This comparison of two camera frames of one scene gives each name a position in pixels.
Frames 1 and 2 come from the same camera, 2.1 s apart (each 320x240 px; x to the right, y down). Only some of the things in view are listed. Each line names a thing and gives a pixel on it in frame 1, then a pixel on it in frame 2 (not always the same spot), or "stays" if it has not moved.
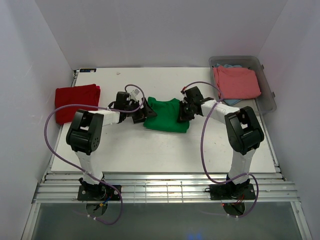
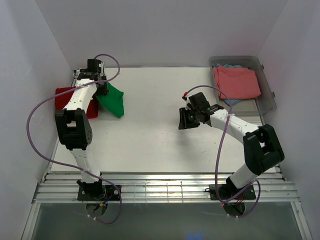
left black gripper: (145, 112) to (104, 90)
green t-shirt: (168, 116) to (112, 101)
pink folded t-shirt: (236, 83) stays
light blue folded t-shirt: (230, 102) stays
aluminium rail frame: (62, 188) stays
